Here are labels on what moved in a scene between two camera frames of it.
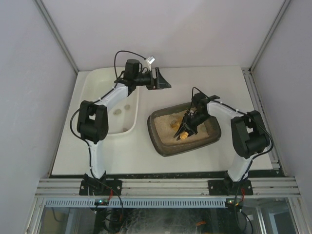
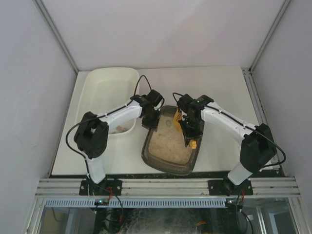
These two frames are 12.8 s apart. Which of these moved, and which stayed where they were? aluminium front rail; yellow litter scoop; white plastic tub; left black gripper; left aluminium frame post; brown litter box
Moved: yellow litter scoop; left black gripper; brown litter box
Stayed: white plastic tub; left aluminium frame post; aluminium front rail
